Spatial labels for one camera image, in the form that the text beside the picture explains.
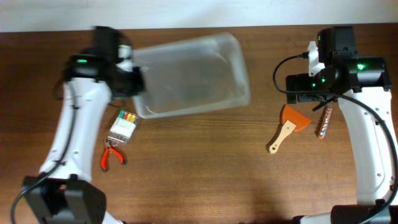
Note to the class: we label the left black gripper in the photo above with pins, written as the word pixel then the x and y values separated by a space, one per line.
pixel 138 83

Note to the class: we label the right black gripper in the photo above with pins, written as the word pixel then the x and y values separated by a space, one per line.
pixel 300 79

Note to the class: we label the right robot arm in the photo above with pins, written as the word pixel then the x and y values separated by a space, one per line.
pixel 362 88

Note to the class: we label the clear case of coloured bits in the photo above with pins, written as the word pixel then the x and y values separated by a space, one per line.
pixel 123 128

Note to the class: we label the orange scraper with wooden handle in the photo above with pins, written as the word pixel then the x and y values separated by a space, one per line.
pixel 291 121

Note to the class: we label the clear plastic container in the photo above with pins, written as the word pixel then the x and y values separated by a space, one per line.
pixel 192 76

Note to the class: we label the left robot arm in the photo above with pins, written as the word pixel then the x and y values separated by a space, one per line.
pixel 62 192

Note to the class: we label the orange socket rail with sockets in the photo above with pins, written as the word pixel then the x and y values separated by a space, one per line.
pixel 325 122

